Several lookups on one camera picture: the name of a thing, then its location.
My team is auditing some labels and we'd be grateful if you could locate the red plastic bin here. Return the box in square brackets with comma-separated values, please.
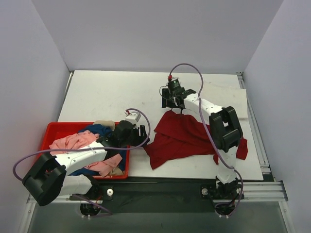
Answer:
[40, 122, 129, 179]

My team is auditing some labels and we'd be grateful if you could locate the navy blue t-shirt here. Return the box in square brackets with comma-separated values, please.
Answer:
[70, 124, 127, 177]

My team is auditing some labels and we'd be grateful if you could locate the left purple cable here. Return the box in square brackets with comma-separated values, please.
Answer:
[12, 108, 152, 182]

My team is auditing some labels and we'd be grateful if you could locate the beige t-shirt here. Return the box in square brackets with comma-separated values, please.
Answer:
[92, 120, 123, 177]

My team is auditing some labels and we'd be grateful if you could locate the pink t-shirt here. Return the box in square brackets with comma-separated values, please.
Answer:
[49, 130, 122, 177]

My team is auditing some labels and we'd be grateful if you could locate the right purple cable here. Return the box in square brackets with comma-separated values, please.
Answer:
[169, 63, 244, 216]

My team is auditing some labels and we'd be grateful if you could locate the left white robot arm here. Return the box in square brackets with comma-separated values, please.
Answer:
[22, 120, 149, 206]

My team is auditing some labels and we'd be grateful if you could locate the purple cable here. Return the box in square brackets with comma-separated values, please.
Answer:
[169, 63, 244, 216]
[12, 108, 152, 182]

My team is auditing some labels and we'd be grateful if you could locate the aluminium frame rail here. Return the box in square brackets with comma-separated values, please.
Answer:
[243, 182, 288, 202]

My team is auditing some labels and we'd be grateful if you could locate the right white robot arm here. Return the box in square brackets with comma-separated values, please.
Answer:
[160, 75, 243, 200]

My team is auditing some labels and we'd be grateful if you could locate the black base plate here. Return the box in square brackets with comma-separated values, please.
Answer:
[69, 177, 238, 214]

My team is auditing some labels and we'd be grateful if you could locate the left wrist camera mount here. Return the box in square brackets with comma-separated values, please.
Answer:
[124, 110, 141, 126]

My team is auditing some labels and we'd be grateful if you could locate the dark red t-shirt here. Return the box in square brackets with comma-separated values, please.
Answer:
[143, 110, 249, 170]

